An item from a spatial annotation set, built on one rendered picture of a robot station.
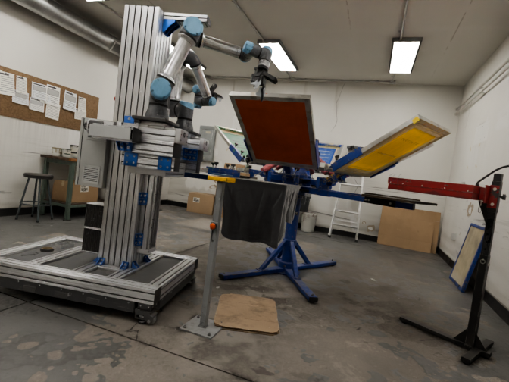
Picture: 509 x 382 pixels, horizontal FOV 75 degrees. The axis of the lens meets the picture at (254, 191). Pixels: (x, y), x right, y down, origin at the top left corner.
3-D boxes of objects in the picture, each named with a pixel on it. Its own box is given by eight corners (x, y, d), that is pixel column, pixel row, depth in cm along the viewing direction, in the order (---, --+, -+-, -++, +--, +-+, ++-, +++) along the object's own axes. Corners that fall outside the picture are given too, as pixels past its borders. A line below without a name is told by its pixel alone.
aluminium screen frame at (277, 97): (310, 98, 216) (310, 94, 218) (228, 95, 235) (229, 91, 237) (316, 168, 281) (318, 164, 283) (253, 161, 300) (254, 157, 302)
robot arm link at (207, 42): (178, 45, 218) (248, 67, 234) (179, 39, 207) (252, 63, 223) (181, 27, 217) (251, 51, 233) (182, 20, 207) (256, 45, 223)
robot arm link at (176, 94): (173, 116, 259) (182, 45, 257) (160, 116, 267) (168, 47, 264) (185, 119, 270) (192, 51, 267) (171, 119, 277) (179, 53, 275)
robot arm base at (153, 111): (139, 116, 206) (142, 100, 206) (151, 120, 221) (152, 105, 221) (163, 119, 204) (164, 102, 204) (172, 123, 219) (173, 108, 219)
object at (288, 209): (278, 248, 221) (287, 185, 219) (273, 247, 222) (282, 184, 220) (294, 238, 264) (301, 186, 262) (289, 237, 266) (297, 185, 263)
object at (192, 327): (210, 339, 195) (231, 177, 190) (178, 329, 202) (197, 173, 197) (226, 324, 216) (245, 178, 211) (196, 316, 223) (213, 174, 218)
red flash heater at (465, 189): (498, 205, 236) (501, 188, 236) (478, 202, 206) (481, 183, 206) (413, 193, 283) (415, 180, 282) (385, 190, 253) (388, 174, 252)
